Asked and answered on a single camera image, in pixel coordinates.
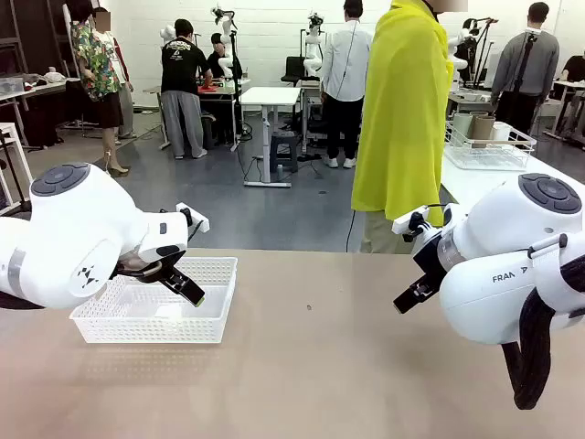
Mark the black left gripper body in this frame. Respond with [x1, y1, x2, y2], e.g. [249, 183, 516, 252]
[112, 245, 187, 283]

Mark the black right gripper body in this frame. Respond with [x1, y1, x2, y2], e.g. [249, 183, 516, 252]
[412, 228, 452, 283]

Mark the white perforated plastic basket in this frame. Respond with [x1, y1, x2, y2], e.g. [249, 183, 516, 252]
[69, 256, 239, 345]

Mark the beige plastic cup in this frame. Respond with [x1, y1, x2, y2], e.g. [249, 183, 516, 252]
[470, 113, 497, 143]

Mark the white side table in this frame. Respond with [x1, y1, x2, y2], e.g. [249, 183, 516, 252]
[438, 134, 585, 216]

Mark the person in yellow cape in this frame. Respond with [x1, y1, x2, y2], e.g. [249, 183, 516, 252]
[350, 0, 456, 255]

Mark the black floor tripod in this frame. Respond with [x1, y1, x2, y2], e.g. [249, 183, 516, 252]
[0, 136, 32, 215]

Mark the dark plastic stool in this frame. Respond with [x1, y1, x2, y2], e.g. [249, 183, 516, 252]
[269, 132, 299, 174]

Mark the grey work table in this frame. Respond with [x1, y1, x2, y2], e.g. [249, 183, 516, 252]
[144, 77, 252, 152]

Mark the person in white red top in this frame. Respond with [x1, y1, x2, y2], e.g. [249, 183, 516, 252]
[107, 31, 138, 141]

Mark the person in black t-shirt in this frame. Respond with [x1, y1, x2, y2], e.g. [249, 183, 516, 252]
[159, 17, 211, 160]

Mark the person in white shirt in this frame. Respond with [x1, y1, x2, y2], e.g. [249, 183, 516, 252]
[319, 0, 374, 169]

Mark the white height-adjustable desk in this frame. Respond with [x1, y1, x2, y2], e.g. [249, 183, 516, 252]
[239, 86, 303, 188]

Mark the long grey table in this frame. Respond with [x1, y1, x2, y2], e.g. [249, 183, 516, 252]
[0, 75, 83, 147]

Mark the person in grey sweater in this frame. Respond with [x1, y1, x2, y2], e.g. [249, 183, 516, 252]
[491, 2, 561, 134]

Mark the white far table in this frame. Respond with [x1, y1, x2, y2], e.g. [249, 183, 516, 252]
[543, 80, 585, 147]

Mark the seated person in black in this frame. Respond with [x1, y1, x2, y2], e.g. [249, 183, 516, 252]
[205, 32, 243, 144]

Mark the person in floral shirt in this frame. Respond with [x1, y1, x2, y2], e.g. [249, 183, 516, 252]
[70, 0, 132, 177]

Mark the brown black tripod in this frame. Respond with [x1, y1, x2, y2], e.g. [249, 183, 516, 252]
[474, 16, 500, 88]

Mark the black office chair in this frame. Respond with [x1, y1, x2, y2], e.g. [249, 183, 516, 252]
[281, 55, 308, 88]

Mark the person in dark clothes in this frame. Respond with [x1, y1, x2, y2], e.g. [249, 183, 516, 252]
[560, 54, 585, 83]

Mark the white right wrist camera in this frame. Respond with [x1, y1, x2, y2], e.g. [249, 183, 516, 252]
[391, 204, 440, 242]

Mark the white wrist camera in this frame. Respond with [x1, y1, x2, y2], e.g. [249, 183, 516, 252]
[175, 200, 210, 239]
[391, 204, 440, 242]

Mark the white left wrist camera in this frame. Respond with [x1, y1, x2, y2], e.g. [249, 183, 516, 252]
[175, 200, 210, 239]

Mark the white wire dish rack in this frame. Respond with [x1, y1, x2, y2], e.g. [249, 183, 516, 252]
[443, 119, 538, 171]

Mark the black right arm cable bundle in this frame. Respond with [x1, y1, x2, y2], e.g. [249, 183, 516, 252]
[501, 255, 585, 411]

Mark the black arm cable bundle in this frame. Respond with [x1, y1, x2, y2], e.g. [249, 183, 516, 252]
[501, 255, 585, 411]
[0, 290, 47, 311]

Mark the black left arm cable bundle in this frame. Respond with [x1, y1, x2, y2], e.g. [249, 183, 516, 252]
[0, 290, 47, 311]

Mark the white frame shelf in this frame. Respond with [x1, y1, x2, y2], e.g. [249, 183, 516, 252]
[0, 122, 34, 216]

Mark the black camera stand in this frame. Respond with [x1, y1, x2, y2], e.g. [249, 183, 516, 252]
[229, 29, 242, 152]

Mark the metal frame workbench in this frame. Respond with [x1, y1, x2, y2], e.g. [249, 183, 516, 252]
[296, 77, 329, 156]

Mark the tripod with white camera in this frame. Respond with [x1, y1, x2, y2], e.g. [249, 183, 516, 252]
[514, 27, 545, 92]

